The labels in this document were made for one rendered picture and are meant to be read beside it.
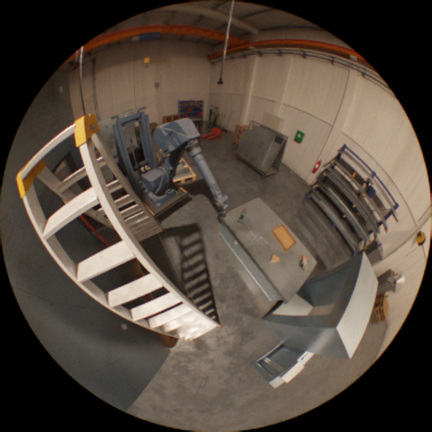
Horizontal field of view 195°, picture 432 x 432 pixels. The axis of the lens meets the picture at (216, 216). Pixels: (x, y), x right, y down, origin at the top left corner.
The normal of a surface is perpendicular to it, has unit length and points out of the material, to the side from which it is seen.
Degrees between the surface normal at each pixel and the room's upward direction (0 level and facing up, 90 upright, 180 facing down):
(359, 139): 90
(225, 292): 0
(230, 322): 0
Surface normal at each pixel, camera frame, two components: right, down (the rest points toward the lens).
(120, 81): 0.49, 0.73
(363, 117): -0.87, 0.34
